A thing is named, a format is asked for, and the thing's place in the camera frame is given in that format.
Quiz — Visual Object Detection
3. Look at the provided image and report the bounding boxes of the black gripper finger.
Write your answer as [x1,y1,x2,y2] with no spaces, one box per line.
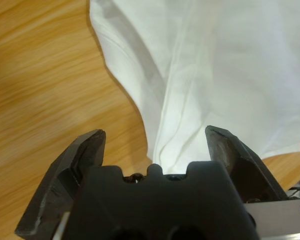
[204,124,290,203]
[14,128,107,238]

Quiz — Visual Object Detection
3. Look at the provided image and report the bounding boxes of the white t-shirt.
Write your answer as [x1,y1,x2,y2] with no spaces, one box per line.
[86,0,300,176]

